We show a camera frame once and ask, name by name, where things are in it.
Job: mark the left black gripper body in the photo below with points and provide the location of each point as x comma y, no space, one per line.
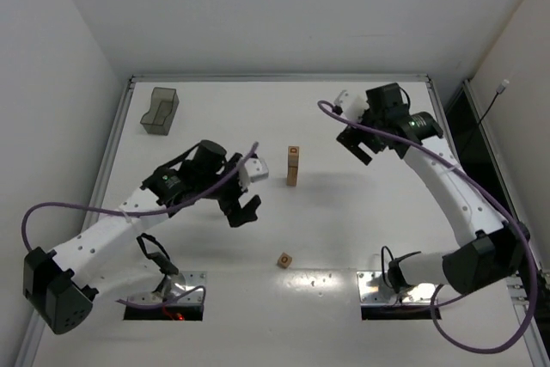
232,202

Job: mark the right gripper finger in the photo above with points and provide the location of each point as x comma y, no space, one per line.
372,141
351,140

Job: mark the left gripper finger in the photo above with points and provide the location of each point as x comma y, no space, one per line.
232,211
248,212

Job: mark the wood cube red letter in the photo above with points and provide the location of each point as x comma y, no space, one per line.
291,181

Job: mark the wood cube letter D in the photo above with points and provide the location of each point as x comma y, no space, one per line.
293,151

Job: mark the wood cube letter O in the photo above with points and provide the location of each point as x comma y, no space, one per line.
284,260

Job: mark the long wood block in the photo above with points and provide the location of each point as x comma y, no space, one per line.
292,172

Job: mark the grey plastic tray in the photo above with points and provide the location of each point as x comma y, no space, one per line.
160,115

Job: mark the plain wood cube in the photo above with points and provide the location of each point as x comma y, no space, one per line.
293,160

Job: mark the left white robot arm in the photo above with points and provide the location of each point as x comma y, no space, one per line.
118,259

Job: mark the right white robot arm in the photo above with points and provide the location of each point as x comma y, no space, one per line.
489,249

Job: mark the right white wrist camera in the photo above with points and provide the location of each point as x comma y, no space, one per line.
352,105

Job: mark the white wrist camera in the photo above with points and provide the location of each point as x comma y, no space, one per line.
253,170
352,105

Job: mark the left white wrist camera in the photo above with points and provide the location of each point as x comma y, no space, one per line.
253,170

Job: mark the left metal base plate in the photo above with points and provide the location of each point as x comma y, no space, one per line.
185,289

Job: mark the metal base plate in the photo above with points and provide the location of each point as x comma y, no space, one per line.
185,289
374,293

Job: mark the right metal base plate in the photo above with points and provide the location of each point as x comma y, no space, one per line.
374,293

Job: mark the aluminium table frame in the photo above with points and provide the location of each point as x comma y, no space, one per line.
332,224

